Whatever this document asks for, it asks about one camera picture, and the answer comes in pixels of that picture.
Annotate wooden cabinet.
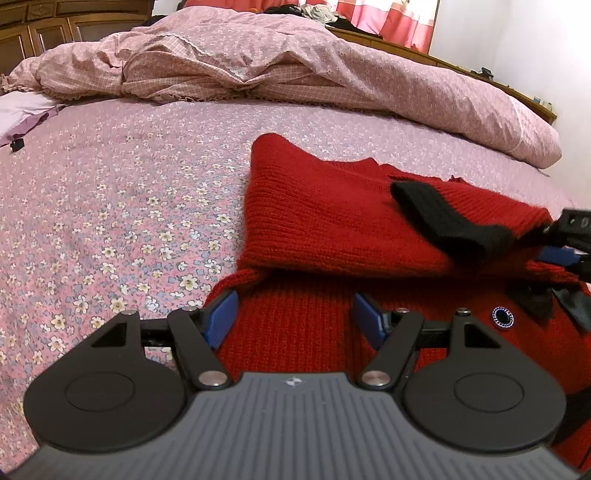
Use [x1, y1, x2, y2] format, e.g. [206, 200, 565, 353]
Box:
[0, 0, 155, 77]

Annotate pink floral quilt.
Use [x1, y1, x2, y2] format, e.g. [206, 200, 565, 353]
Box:
[0, 7, 563, 169]

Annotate pink floral bed sheet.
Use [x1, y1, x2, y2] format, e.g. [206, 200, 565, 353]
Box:
[0, 95, 591, 462]

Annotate red knit cardigan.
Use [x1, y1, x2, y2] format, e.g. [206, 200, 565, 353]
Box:
[203, 133, 591, 467]

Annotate red and pink curtain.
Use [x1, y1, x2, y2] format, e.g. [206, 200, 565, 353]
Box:
[298, 0, 439, 54]

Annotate pile of dark clothes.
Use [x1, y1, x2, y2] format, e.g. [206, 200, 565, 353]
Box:
[265, 4, 358, 27]

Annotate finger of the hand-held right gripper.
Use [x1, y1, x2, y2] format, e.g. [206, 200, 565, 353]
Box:
[538, 246, 591, 278]
[547, 208, 591, 254]

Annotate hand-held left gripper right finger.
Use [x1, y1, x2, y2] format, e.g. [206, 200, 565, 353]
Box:
[353, 293, 504, 392]

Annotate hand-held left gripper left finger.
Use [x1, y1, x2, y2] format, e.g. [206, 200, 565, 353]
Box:
[85, 292, 239, 392]

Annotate lilac cloth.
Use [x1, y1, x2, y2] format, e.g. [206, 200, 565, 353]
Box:
[0, 90, 68, 145]

